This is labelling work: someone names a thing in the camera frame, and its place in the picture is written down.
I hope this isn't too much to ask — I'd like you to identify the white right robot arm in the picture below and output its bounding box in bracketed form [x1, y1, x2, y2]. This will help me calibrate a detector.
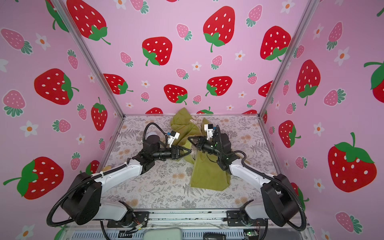
[188, 134, 307, 232]

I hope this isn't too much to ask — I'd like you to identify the black device on rail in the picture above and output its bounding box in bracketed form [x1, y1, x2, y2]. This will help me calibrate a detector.
[203, 233, 227, 240]

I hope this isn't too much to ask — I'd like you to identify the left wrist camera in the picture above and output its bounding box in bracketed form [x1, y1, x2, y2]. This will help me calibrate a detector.
[167, 131, 180, 147]

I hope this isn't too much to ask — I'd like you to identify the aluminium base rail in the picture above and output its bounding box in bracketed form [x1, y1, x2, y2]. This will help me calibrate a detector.
[64, 203, 308, 232]

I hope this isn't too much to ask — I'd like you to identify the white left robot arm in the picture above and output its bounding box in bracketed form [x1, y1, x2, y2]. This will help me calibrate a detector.
[46, 135, 192, 227]

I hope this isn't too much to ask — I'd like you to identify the green zip jacket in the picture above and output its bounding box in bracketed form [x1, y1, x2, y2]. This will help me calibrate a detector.
[171, 108, 231, 191]

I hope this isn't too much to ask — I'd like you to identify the tan cardboard box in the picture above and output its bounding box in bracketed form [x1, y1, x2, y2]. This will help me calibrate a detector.
[103, 166, 112, 172]

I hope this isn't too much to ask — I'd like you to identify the white device on rail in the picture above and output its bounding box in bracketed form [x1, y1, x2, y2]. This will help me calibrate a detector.
[143, 228, 183, 240]

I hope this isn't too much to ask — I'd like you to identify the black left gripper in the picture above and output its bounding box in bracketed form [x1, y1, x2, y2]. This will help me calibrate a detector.
[151, 146, 191, 162]

